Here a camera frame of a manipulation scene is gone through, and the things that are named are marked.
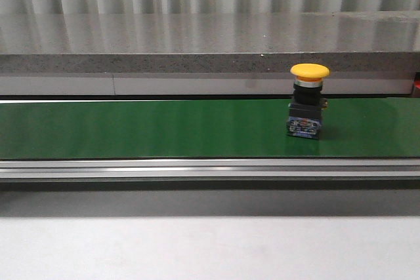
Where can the green conveyor belt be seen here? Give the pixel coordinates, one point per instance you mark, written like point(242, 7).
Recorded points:
point(352, 127)

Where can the grey stone countertop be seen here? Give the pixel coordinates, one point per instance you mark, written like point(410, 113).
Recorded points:
point(373, 53)

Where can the red object at right edge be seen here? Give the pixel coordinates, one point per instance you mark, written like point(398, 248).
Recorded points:
point(416, 86)

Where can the aluminium conveyor front rail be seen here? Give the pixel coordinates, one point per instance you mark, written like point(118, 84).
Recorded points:
point(212, 174)

